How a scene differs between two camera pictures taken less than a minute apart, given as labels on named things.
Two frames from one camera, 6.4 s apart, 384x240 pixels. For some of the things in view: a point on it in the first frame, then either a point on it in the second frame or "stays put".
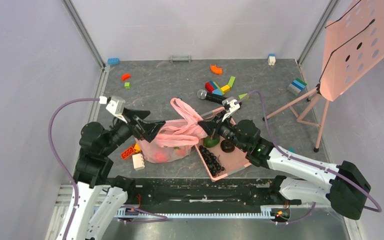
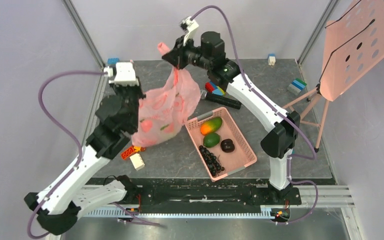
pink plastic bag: [176, 139] → [163, 112]
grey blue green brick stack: [296, 86] stays put
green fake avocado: [209, 143] stays put
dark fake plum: [227, 146] stays put
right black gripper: [218, 125] → [179, 55]
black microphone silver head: [203, 94] stays put
